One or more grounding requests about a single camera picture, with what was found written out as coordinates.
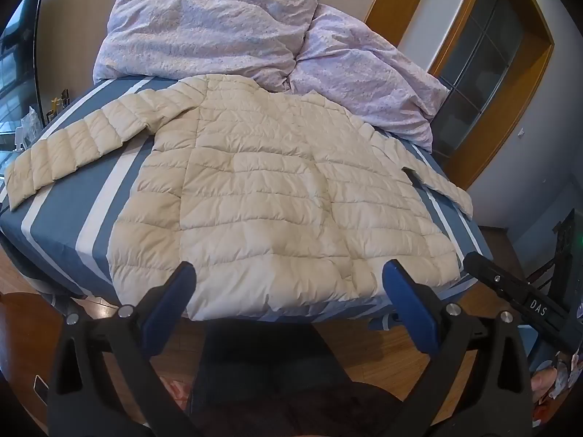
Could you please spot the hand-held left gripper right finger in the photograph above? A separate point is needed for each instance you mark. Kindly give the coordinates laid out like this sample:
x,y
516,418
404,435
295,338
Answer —
x,y
410,309

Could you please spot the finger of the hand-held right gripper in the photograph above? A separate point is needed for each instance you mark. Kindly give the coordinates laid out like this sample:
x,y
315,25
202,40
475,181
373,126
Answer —
x,y
494,277

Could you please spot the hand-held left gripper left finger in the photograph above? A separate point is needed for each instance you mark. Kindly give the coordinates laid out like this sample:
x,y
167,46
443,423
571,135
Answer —
x,y
171,300

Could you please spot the beige puffer jacket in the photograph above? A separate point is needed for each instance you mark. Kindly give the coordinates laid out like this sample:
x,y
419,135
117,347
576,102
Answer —
x,y
273,182

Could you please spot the person's right hand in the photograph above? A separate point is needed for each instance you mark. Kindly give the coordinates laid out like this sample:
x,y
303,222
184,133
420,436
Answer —
x,y
544,384

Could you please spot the pink slipper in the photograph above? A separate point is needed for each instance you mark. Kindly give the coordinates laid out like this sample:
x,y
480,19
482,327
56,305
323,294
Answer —
x,y
175,391

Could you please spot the blue white striped bed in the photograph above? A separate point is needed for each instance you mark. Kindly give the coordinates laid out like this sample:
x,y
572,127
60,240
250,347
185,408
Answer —
x,y
91,218

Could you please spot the person's legs in dark pants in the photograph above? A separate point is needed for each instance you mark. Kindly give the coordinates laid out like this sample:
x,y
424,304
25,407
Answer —
x,y
273,373

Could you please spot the wooden framed glass door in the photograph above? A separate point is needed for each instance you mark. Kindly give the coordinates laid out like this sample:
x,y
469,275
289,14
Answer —
x,y
483,54

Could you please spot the lilac floral pillow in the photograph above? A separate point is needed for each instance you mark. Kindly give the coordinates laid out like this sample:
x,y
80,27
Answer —
x,y
364,68
196,32

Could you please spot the flat screen television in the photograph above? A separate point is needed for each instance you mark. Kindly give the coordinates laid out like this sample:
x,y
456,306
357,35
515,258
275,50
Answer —
x,y
18,68

